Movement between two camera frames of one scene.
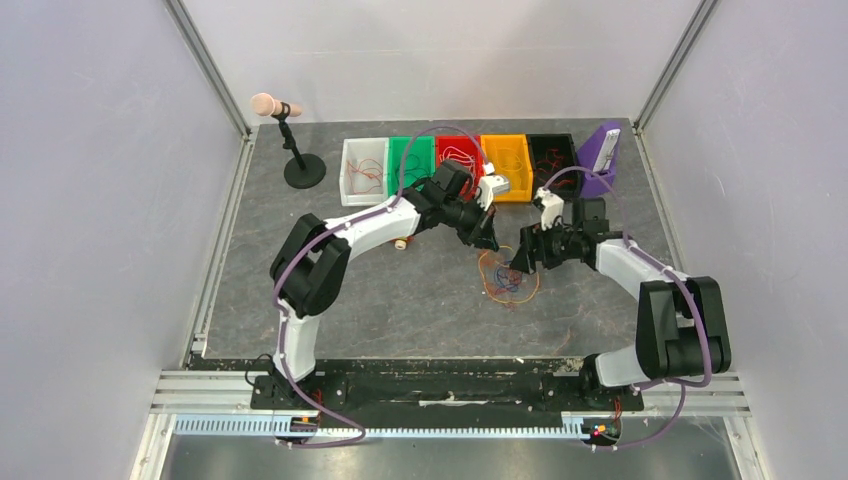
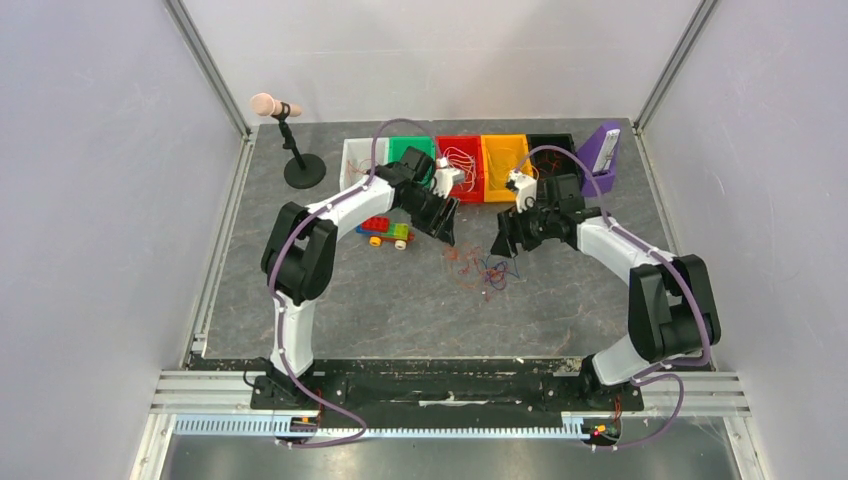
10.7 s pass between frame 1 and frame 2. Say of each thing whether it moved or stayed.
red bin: stayed
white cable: stayed
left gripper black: moved
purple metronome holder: stayed
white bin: stayed
